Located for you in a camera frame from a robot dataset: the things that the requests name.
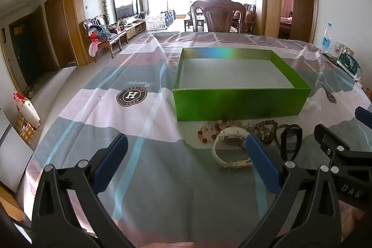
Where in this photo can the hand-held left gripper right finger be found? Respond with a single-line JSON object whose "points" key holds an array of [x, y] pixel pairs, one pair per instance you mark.
{"points": [[261, 163]]}

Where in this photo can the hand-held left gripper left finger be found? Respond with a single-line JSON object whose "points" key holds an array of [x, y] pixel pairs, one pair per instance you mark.
{"points": [[112, 160]]}

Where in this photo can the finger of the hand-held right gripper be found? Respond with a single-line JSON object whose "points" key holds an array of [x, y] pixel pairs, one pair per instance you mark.
{"points": [[364, 117], [327, 134]]}

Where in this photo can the black wrist watch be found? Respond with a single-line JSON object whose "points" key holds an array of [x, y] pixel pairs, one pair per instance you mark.
{"points": [[296, 134]]}

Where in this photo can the white wrist watch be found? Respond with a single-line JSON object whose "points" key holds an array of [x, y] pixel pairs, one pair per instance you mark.
{"points": [[232, 138]]}

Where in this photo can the green cardboard box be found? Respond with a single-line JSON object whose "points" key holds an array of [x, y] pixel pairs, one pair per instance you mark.
{"points": [[232, 105]]}

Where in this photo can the checked printed tablecloth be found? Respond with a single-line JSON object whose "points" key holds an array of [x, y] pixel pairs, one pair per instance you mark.
{"points": [[145, 178]]}

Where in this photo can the dark green packet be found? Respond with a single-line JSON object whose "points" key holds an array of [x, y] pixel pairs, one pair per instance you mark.
{"points": [[348, 65]]}

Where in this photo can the small printed box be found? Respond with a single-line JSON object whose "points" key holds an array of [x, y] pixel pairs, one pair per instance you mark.
{"points": [[344, 49]]}

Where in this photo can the clear plastic water bottle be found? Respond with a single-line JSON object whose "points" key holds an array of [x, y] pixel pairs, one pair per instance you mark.
{"points": [[326, 38]]}

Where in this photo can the yellow patterned box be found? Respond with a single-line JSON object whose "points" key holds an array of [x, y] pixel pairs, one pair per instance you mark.
{"points": [[24, 131]]}

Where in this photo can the white cabinet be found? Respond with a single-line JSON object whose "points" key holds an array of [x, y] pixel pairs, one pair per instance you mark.
{"points": [[14, 155]]}

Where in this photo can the red and white paper bag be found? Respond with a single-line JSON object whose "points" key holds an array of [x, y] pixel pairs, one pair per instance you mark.
{"points": [[27, 110]]}

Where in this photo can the wooden armchair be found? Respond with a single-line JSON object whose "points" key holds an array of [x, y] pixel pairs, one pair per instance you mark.
{"points": [[116, 37]]}

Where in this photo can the pile of clothes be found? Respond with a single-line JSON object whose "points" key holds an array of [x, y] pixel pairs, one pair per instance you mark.
{"points": [[97, 33]]}

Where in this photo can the wooden television cabinet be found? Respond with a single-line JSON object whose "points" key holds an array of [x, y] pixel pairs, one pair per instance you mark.
{"points": [[133, 30]]}

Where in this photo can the wooden chair with cushion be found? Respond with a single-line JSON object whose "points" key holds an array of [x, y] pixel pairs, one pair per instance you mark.
{"points": [[250, 18]]}

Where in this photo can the dark entrance door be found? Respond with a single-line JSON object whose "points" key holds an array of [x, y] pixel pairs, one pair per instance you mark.
{"points": [[23, 50]]}

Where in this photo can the white play fence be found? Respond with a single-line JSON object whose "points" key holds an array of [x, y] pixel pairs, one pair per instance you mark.
{"points": [[159, 21]]}

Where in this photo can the carved wooden dining chair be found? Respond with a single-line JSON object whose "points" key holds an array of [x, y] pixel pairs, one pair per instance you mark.
{"points": [[218, 15]]}

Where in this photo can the flat screen television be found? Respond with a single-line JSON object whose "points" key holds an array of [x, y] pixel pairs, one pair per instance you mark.
{"points": [[125, 6]]}

